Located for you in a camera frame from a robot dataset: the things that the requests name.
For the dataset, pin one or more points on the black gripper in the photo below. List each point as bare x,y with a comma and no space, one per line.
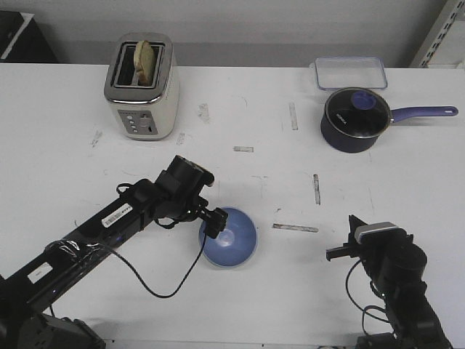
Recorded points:
175,194
391,260

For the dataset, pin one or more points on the blue bowl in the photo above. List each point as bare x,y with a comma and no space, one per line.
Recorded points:
235,244

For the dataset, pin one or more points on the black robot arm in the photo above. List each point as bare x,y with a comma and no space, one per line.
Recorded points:
26,294
413,321

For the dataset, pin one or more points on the purple saucepan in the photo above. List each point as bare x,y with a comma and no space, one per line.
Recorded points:
350,145

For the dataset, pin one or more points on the glass pot lid purple knob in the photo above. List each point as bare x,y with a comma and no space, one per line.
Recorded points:
356,112

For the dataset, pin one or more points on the clear plastic food container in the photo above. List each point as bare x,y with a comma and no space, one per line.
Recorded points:
333,73

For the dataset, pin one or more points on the white and chrome toaster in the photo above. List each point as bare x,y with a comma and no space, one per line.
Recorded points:
143,112

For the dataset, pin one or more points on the slice of toast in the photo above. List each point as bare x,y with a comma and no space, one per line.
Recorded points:
144,62

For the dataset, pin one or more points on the white metal shelf upright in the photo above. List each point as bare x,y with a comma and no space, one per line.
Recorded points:
443,46

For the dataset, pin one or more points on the black box in background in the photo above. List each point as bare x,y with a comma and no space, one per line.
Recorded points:
22,41

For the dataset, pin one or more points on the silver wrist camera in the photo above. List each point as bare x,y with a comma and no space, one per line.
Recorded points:
362,232

